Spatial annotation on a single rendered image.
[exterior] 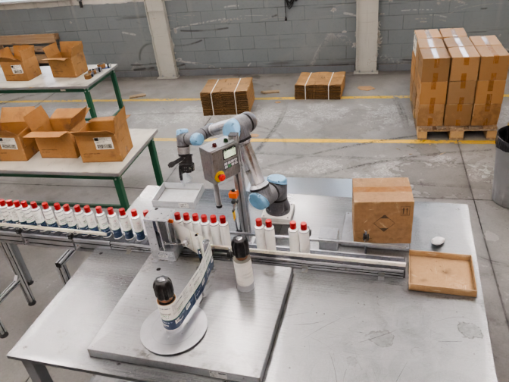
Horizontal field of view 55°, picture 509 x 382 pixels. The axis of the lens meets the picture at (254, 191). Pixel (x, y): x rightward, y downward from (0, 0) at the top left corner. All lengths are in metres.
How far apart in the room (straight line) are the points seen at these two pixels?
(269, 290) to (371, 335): 0.52
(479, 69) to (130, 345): 4.37
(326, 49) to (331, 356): 6.06
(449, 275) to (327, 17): 5.56
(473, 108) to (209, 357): 4.25
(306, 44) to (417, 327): 5.95
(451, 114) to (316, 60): 2.82
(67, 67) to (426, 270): 5.05
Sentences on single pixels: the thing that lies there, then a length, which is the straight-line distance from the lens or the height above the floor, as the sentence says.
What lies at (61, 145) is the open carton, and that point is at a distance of 4.33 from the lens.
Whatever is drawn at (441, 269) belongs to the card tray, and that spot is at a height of 0.83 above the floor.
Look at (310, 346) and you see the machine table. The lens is 2.24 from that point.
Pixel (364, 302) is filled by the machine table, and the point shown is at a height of 0.83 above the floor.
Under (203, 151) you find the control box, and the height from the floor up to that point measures 1.46.
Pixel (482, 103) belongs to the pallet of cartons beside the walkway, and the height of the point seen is 0.40.
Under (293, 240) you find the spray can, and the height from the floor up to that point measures 0.99.
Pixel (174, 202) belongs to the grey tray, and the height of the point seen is 0.99.
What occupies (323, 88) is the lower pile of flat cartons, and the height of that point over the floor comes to 0.16.
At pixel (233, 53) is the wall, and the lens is 8.02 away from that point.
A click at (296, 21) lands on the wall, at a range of 7.69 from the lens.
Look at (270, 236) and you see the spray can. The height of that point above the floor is 1.00.
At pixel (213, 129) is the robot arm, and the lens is 2.97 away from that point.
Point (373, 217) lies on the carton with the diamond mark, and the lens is 2.62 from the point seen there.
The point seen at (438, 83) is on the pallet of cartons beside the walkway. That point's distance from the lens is 5.51.
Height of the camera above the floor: 2.54
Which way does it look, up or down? 32 degrees down
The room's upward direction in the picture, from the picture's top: 7 degrees counter-clockwise
